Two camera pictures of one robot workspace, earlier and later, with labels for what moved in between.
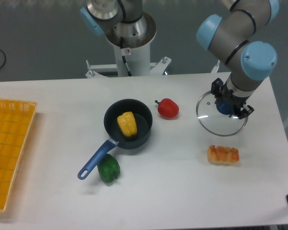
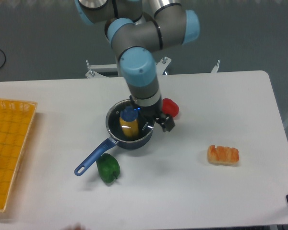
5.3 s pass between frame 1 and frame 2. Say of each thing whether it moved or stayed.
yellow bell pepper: stayed
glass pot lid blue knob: moved
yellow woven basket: stayed
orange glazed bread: stayed
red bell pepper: stayed
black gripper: moved
